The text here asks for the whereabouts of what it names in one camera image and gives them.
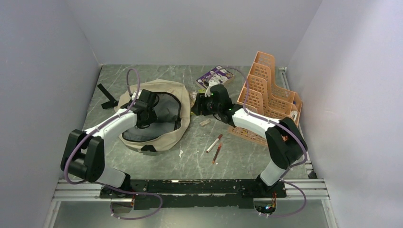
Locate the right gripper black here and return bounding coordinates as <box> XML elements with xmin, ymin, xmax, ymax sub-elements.
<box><xmin>191</xmin><ymin>92</ymin><xmax>221</xmax><ymax>116</ymax></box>

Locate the purple book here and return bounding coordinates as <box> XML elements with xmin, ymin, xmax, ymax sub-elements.
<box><xmin>195</xmin><ymin>65</ymin><xmax>235</xmax><ymax>89</ymax></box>

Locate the beige canvas backpack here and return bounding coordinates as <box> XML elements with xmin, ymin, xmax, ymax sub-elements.
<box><xmin>96</xmin><ymin>79</ymin><xmax>192</xmax><ymax>153</ymax></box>

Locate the green book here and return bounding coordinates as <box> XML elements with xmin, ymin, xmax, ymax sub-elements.
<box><xmin>189</xmin><ymin>91</ymin><xmax>198</xmax><ymax>102</ymax></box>

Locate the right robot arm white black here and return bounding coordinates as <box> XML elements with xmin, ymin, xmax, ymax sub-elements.
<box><xmin>191</xmin><ymin>85</ymin><xmax>308</xmax><ymax>197</ymax></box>

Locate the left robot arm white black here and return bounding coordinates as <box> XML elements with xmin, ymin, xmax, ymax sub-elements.
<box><xmin>60</xmin><ymin>89</ymin><xmax>160</xmax><ymax>198</ymax></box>

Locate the small beige eraser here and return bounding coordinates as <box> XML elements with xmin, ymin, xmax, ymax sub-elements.
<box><xmin>200</xmin><ymin>119</ymin><xmax>211</xmax><ymax>126</ymax></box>

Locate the white red marker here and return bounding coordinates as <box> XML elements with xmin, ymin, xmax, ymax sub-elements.
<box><xmin>206</xmin><ymin>134</ymin><xmax>223</xmax><ymax>153</ymax></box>

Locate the red pen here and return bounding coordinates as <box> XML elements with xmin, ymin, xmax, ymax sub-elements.
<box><xmin>212</xmin><ymin>143</ymin><xmax>222</xmax><ymax>164</ymax></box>

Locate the orange plastic file organizer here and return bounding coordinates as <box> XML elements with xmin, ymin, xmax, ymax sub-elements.
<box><xmin>228</xmin><ymin>51</ymin><xmax>303</xmax><ymax>149</ymax></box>

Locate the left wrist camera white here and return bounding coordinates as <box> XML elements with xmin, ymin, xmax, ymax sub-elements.
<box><xmin>131</xmin><ymin>89</ymin><xmax>142</xmax><ymax>100</ymax></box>

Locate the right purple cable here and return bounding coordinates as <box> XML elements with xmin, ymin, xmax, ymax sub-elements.
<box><xmin>217</xmin><ymin>66</ymin><xmax>307</xmax><ymax>219</ymax></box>

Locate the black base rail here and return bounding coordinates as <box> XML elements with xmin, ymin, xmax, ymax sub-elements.
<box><xmin>99</xmin><ymin>179</ymin><xmax>287</xmax><ymax>210</ymax></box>

